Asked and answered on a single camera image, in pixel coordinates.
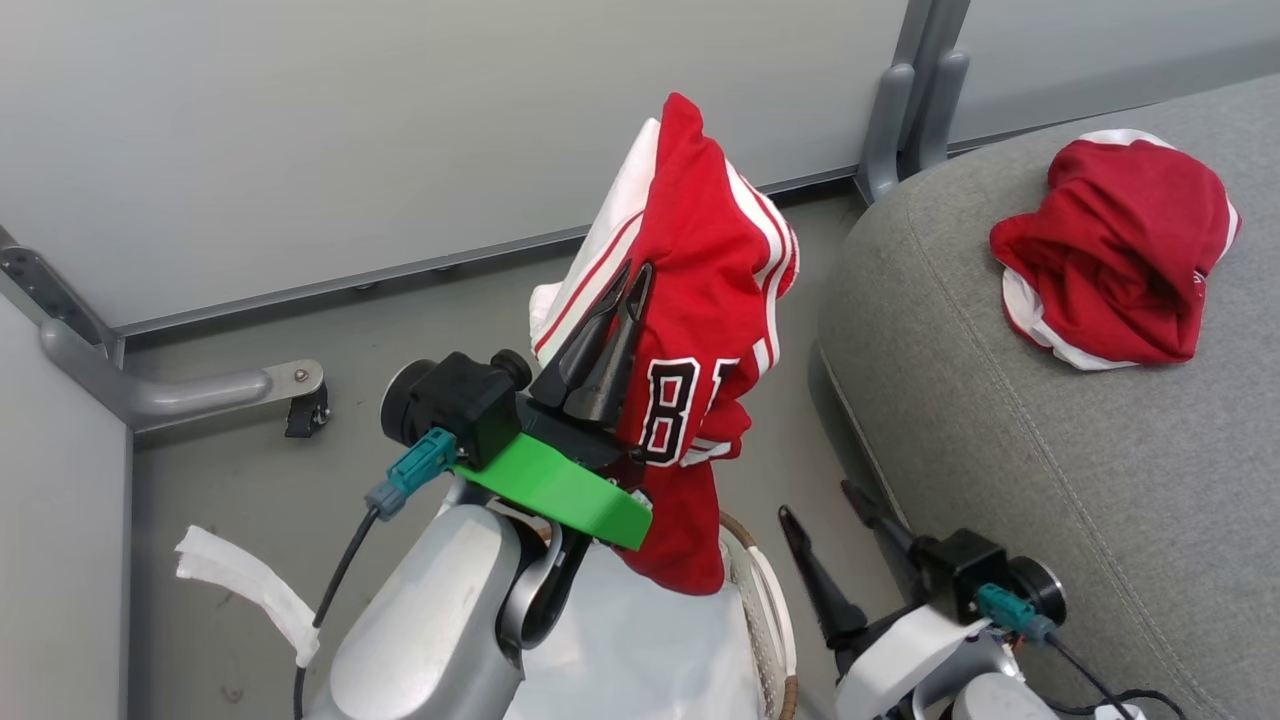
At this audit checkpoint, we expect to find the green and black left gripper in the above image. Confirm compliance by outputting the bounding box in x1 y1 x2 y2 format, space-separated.
453 262 656 552

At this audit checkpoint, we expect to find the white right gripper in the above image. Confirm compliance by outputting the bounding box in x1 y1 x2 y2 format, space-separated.
777 479 993 720

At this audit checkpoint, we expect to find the red white jersey with number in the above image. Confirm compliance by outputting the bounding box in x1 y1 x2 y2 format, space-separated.
528 92 801 597

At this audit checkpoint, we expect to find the red garment with white trim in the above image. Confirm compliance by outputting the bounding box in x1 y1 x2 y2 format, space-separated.
989 129 1243 372

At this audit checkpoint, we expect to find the grey fabric sofa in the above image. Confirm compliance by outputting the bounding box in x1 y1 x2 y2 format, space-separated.
817 72 1280 720

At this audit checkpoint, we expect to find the wicker laundry basket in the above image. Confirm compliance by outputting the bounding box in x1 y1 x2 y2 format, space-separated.
718 512 799 720

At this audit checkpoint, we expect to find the white basket liner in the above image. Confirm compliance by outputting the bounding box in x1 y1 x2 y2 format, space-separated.
505 515 786 720

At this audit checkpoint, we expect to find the black caster wheel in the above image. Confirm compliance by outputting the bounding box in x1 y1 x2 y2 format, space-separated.
284 384 331 440

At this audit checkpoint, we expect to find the white fabric strip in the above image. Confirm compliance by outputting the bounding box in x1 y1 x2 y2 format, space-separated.
174 524 322 669

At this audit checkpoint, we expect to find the black cable with teal plug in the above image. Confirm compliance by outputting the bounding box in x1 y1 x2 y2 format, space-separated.
976 583 1193 720
292 427 459 720

